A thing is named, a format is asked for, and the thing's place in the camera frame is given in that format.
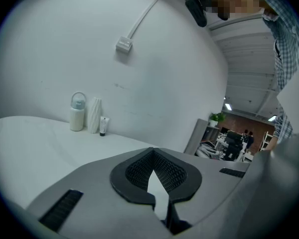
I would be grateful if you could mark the green potted plant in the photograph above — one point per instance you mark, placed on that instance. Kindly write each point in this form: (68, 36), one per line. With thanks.
(217, 118)

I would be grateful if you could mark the white curved table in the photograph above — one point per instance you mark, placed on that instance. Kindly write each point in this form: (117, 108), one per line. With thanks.
(40, 153)

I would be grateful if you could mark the rectangular ceiling lamp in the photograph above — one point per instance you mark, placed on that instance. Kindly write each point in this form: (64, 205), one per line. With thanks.
(272, 118)
(228, 106)

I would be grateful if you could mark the white ribbed vase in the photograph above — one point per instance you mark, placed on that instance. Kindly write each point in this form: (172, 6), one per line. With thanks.
(94, 116)

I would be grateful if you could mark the white tube with black cap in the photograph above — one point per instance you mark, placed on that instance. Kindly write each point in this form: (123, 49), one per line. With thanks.
(104, 126)

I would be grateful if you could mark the checked shirt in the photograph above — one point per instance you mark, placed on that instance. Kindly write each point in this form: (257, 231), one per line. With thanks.
(286, 34)

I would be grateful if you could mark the black head-worn camera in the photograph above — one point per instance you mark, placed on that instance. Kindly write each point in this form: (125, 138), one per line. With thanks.
(196, 9)

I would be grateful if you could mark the white bottle with blue lid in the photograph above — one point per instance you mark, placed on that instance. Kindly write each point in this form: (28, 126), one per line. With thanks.
(77, 118)

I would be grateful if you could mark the white wall junction box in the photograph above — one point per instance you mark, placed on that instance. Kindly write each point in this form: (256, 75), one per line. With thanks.
(124, 43)

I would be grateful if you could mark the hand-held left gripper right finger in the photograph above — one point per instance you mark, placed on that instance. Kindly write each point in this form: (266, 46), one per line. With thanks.
(214, 183)

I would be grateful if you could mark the grey wooden cabinet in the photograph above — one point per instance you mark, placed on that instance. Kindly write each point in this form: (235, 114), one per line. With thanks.
(198, 138)

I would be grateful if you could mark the white ladder-back frame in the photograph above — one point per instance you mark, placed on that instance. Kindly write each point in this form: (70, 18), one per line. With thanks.
(267, 141)

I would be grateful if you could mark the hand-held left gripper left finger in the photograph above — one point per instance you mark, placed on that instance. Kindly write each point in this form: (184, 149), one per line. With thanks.
(94, 195)

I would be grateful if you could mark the black monitor stack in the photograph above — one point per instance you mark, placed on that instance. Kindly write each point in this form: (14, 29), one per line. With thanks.
(233, 143)

